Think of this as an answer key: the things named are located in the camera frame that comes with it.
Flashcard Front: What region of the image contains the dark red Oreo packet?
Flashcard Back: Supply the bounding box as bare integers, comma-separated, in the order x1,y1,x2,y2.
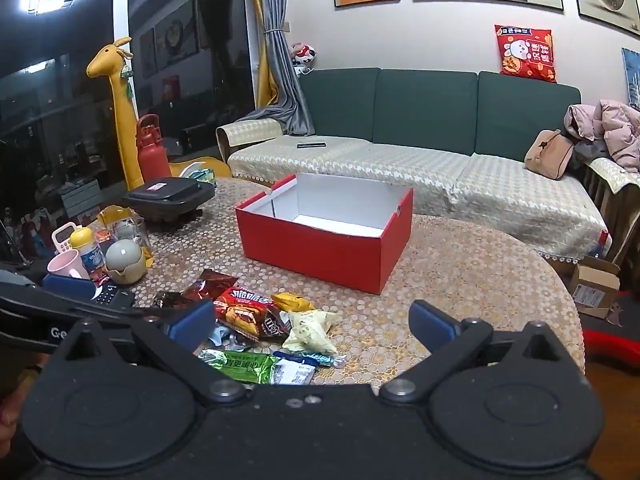
152,269,238,310

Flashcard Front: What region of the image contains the red chips packet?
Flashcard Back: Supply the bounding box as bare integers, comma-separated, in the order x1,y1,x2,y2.
214,286,291,341

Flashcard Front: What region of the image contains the green snack packet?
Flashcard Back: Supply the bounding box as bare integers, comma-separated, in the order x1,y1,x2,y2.
198,349,278,385

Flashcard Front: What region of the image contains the yellow snack packet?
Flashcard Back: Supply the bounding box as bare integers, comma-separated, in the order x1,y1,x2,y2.
271,292,314,312

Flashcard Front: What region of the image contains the blue white snack packet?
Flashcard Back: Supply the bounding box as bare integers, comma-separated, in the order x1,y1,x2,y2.
270,351,346,386

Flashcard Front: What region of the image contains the cream snack packet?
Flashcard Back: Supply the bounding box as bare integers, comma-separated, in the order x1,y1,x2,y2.
282,310,337,356

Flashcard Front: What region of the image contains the person's hand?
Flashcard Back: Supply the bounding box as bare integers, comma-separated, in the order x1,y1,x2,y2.
0,353,49,458

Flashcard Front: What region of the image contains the pink mug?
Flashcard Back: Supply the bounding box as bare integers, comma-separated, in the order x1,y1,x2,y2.
47,249,90,280

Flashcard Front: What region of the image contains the black TV remote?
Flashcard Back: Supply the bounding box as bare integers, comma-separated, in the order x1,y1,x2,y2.
91,284,136,310

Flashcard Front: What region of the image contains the small yellow cap bottle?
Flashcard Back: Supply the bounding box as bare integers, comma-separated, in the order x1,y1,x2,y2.
70,226,108,284

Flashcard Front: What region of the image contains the glass jar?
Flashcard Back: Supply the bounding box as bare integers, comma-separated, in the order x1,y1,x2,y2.
112,217,152,258

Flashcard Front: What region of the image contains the black electric grill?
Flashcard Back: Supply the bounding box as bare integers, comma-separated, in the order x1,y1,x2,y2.
122,177,215,222

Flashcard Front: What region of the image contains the red water bottle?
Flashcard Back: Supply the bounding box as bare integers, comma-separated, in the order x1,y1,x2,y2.
136,114,171,183

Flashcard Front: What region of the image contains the red cardboard box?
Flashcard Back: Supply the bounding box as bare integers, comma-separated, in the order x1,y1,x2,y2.
235,174,413,295

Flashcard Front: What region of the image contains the brown cardboard box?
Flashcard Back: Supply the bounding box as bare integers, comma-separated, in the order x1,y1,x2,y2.
568,256,620,318

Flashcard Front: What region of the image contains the tissue pack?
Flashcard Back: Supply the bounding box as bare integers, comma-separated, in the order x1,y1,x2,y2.
188,168,216,185

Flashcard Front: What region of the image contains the beige handbag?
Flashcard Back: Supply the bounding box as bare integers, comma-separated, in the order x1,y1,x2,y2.
524,130,574,180

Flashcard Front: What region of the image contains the green sofa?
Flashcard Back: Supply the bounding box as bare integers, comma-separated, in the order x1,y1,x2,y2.
299,67,582,160

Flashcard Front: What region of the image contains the yellow giraffe toy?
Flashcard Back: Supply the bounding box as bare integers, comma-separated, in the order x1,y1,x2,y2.
86,37,231,191

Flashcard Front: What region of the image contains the black remote on sofa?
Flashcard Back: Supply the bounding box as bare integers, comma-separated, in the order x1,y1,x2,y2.
296,142,326,150

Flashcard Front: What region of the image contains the grey curtain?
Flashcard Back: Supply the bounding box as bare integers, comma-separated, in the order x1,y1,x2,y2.
243,0,314,136

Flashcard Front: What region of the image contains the pink jacket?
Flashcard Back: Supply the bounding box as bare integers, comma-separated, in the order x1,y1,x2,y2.
564,100,639,174

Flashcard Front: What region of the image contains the red printed cushion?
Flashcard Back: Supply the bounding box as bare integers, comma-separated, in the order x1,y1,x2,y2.
495,25,556,84

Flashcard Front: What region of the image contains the plush toy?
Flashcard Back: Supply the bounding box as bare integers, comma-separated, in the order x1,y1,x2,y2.
291,42,316,77

